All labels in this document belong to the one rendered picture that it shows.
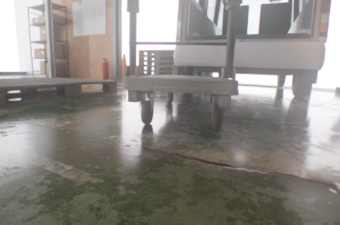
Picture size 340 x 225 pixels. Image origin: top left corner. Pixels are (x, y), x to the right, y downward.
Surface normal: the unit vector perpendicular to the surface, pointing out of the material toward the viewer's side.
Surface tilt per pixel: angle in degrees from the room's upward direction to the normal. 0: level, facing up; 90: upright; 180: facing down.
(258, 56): 90
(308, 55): 89
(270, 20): 93
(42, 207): 0
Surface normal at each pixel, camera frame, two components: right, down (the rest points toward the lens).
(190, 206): 0.04, -0.98
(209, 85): -0.18, 0.19
